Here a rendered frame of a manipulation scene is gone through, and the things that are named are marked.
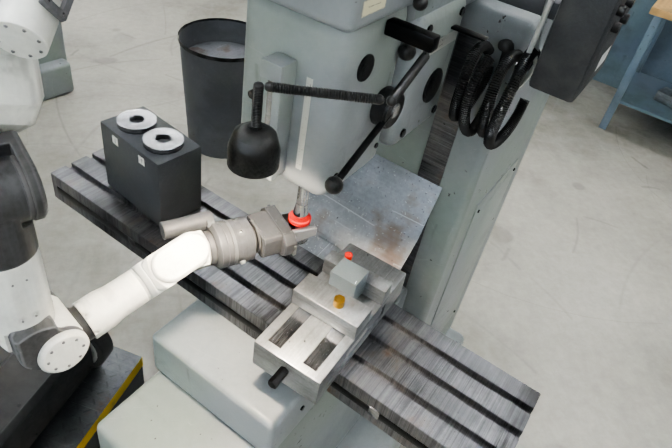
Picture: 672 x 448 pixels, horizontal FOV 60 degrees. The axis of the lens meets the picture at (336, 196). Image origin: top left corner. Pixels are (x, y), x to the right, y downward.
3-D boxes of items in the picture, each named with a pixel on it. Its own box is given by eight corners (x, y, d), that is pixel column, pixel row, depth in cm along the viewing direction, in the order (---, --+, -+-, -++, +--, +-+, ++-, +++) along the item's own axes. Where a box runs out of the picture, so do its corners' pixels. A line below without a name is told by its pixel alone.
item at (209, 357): (269, 461, 119) (274, 431, 111) (151, 366, 132) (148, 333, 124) (392, 316, 153) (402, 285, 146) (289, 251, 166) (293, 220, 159)
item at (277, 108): (270, 181, 97) (281, 67, 84) (252, 171, 99) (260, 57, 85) (285, 171, 100) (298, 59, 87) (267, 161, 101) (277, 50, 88)
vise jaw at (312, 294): (353, 341, 112) (357, 327, 109) (290, 302, 117) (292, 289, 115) (369, 321, 116) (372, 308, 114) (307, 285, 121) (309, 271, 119)
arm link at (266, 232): (299, 232, 111) (241, 247, 105) (294, 267, 117) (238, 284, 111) (271, 192, 119) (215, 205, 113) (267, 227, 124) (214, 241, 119)
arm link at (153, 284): (218, 254, 105) (153, 298, 98) (206, 260, 112) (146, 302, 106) (197, 224, 104) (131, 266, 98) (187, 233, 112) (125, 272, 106)
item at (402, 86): (393, 109, 75) (395, 100, 74) (383, 106, 75) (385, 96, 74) (429, 60, 88) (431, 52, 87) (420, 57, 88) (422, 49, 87)
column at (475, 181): (379, 444, 207) (538, 26, 109) (276, 369, 224) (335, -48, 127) (442, 353, 241) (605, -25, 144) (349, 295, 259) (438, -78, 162)
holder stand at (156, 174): (161, 229, 138) (157, 160, 125) (107, 183, 147) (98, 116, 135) (201, 207, 145) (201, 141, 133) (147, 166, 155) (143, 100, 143)
